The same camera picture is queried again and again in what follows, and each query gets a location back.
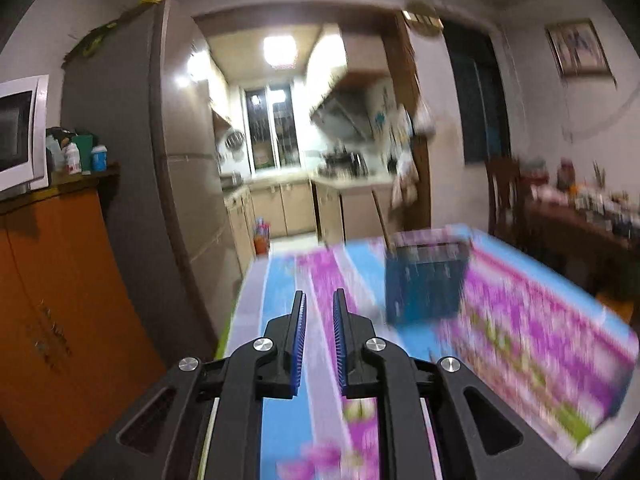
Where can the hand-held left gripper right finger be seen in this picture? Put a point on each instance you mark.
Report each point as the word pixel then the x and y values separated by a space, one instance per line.
pixel 340 345

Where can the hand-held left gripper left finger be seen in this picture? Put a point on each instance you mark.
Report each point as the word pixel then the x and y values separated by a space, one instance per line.
pixel 299 340

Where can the blue slotted utensil holder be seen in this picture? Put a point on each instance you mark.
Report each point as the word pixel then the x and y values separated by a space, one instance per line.
pixel 425 285

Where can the beige kitchen base cabinets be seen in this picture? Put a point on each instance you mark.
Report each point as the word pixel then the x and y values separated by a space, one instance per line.
pixel 290 210

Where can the brown wooden stick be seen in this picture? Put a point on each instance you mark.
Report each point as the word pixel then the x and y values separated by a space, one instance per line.
pixel 381 220

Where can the floral purple blue tablecloth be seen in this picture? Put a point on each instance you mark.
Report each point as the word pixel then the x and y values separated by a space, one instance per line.
pixel 505 345

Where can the cookware on stove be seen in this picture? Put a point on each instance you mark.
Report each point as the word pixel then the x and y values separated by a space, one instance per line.
pixel 345 164

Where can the hanging plastic bags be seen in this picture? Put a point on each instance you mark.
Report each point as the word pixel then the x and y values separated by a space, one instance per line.
pixel 407 170

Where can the round metal strainer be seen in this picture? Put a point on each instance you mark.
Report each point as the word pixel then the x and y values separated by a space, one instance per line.
pixel 233 142

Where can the kitchen window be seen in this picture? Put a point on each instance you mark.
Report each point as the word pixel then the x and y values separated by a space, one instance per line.
pixel 267 127

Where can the dark wooden chair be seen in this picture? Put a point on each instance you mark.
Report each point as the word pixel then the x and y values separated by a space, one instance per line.
pixel 502 195

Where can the steel range hood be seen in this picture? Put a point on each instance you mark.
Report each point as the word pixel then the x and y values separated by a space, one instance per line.
pixel 345 110

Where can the orange wooden cabinet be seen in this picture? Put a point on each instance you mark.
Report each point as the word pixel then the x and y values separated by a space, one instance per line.
pixel 60 300

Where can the grey refrigerator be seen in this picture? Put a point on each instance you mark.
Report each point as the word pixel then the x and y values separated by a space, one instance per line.
pixel 125 170

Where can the dark wooden side table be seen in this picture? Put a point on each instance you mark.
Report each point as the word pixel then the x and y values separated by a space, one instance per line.
pixel 565 240

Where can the blue and white jar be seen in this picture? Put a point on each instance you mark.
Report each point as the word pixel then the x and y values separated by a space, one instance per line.
pixel 99 159

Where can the dark window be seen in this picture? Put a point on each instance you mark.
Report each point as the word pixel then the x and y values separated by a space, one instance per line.
pixel 475 95

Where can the green box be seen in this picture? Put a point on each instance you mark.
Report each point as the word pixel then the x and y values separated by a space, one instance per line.
pixel 85 147

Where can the white bottle with red label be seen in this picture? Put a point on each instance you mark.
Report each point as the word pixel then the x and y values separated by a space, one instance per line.
pixel 73 159

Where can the square ceiling light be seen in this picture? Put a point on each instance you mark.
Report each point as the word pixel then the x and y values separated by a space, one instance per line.
pixel 280 51

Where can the clutter of small bottles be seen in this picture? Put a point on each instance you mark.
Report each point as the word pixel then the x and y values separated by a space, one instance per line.
pixel 595 200

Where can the white microwave oven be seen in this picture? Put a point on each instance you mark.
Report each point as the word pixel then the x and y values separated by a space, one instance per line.
pixel 17 132

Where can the framed wall picture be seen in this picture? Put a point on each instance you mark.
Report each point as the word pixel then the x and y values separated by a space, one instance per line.
pixel 579 49

